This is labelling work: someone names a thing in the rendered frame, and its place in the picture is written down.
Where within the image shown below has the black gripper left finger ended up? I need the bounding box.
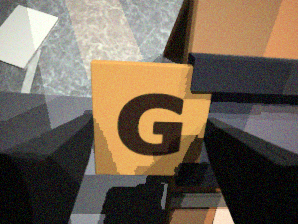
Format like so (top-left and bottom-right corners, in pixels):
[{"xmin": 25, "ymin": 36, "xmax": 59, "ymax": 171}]
[{"xmin": 0, "ymin": 114, "xmax": 94, "ymax": 224}]

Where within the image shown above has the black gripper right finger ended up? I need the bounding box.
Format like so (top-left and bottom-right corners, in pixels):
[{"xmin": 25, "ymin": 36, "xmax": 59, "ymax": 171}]
[{"xmin": 204, "ymin": 118, "xmax": 298, "ymax": 224}]

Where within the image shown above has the orange tile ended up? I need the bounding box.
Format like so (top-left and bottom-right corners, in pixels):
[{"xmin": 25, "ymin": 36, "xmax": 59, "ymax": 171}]
[{"xmin": 90, "ymin": 59, "xmax": 212, "ymax": 176}]

